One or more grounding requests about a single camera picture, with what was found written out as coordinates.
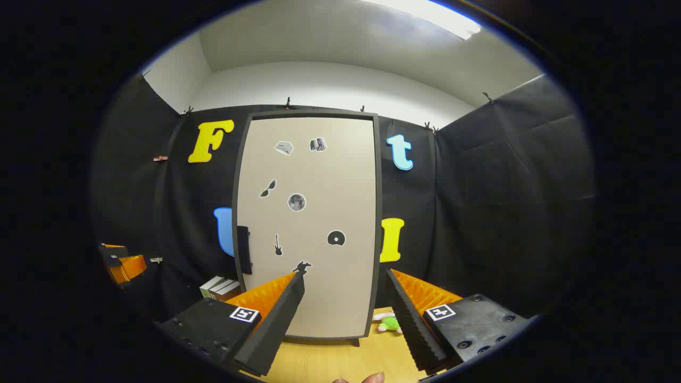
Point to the green and white plush toy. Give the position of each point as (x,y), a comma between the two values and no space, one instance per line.
(389,323)

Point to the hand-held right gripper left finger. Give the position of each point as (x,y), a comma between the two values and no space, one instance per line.
(276,319)

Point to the dark grey cabinet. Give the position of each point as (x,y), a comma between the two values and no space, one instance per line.
(378,186)

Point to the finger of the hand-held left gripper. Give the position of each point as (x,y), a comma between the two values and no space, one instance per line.
(114,250)
(130,268)

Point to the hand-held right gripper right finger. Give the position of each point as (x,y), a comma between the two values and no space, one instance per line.
(412,324)

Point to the green spine book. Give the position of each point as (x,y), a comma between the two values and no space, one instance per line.
(208,285)

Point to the black backdrop cloth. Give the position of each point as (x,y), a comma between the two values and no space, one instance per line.
(479,213)

